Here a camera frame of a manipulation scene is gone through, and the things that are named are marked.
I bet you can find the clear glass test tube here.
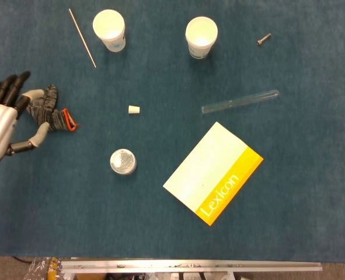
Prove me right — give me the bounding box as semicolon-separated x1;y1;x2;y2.
200;89;280;114

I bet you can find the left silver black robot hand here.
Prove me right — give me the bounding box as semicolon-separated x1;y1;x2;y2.
0;71;50;165

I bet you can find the white cup blue stripe print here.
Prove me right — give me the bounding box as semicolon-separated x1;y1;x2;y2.
185;16;219;60

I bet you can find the blue felt table cover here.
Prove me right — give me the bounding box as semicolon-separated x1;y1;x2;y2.
0;0;345;259

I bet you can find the aluminium frame rail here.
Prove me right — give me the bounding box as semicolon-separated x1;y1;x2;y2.
60;258;323;280

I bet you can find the grey knitted glove red cuff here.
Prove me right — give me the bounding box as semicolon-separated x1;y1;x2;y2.
26;84;79;134

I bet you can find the white cup blue splash print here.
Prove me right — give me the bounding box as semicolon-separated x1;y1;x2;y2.
92;9;126;53

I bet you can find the white yellow Lexicon book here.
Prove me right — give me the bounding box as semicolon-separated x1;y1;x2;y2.
162;121;264;227

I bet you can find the grey metal bolt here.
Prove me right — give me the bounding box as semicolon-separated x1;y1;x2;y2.
256;33;272;47

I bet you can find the clear round paper clip box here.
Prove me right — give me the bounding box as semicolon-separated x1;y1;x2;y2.
109;148;138;176

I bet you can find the crumpled clear plastic wrap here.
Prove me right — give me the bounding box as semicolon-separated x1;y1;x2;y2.
29;256;64;280

